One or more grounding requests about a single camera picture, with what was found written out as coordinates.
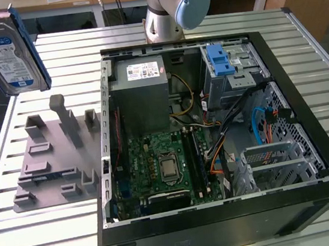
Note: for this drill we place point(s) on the hard disk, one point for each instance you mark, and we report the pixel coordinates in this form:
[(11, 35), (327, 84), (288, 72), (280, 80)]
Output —
[(7, 58)]

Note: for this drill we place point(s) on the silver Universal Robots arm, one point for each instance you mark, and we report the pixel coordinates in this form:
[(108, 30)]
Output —
[(160, 23)]

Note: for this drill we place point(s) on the metal disk bay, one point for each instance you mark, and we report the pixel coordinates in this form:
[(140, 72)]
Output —
[(279, 165)]

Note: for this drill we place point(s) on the grey parts rack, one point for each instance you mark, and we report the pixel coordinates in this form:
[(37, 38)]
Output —
[(66, 160)]

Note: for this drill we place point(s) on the grey power supply unit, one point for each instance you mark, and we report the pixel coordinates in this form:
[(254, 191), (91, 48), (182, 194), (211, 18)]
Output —
[(141, 108)]

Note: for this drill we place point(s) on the green motherboard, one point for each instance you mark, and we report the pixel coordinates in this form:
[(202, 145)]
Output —
[(143, 150)]

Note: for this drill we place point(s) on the CPU socket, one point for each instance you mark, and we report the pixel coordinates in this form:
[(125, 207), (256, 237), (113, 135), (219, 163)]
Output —
[(167, 156)]

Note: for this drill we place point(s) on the silver CPU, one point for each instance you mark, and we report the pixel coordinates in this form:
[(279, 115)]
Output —
[(169, 168)]

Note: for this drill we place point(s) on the blue plastic drive latch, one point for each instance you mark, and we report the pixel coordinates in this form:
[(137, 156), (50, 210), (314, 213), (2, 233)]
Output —
[(218, 61)]

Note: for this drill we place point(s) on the black RAM slot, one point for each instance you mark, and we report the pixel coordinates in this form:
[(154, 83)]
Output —
[(191, 162), (195, 161)]

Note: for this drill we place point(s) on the black graphics card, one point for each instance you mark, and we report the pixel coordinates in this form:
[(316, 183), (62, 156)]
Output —
[(168, 201)]

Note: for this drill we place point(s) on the metal optical drive cage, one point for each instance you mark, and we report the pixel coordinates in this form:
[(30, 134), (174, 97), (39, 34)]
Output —
[(238, 83)]

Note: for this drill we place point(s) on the black PC case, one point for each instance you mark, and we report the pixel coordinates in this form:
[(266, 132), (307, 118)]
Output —
[(198, 240)]

